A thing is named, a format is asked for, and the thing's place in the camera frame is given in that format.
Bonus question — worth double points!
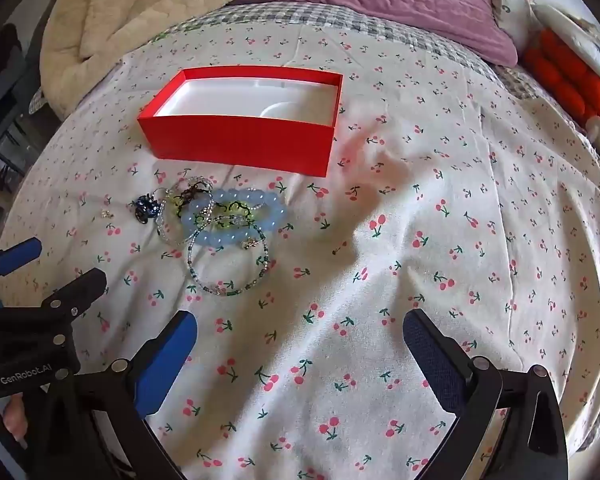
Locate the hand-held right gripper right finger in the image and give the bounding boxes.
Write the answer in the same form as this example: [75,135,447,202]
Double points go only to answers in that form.
[402,308,570,480]

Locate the person's left hand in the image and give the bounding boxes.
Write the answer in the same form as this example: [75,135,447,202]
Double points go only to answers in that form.
[0,392,29,450]

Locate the blue bead bracelet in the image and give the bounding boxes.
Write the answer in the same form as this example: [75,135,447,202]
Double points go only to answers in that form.
[180,187,287,249]

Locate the cherry print cloth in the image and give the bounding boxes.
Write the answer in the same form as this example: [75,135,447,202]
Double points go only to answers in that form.
[0,22,600,480]

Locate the white pillow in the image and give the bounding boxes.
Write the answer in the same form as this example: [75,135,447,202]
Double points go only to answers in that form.
[530,2,600,108]

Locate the dark furniture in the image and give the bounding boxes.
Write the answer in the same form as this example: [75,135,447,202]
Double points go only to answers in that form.
[0,22,48,198]

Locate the clear bead bracelet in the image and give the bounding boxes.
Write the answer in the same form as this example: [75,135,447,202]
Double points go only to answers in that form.
[156,176,216,247]

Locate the black cord yellow bead bracelet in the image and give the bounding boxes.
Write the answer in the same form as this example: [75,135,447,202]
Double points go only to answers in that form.
[172,185,261,233]

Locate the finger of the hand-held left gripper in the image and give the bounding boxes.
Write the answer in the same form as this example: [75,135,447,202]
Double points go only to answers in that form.
[0,267,108,333]
[0,237,43,282]

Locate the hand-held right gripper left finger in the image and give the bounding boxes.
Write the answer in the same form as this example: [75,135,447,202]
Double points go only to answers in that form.
[27,310,198,480]

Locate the small multicolour bead bracelet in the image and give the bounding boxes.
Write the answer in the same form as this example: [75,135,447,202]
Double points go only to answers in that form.
[187,215,273,297]

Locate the orange plush pillow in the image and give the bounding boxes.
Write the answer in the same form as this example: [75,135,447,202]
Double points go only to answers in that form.
[522,27,600,124]

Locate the red cardboard box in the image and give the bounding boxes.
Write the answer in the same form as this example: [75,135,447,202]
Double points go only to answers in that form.
[136,65,344,179]

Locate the beige fleece blanket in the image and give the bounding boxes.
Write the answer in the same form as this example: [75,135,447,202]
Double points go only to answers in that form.
[39,0,291,122]

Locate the dark hair claw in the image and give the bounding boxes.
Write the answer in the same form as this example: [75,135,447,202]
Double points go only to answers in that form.
[130,194,164,225]

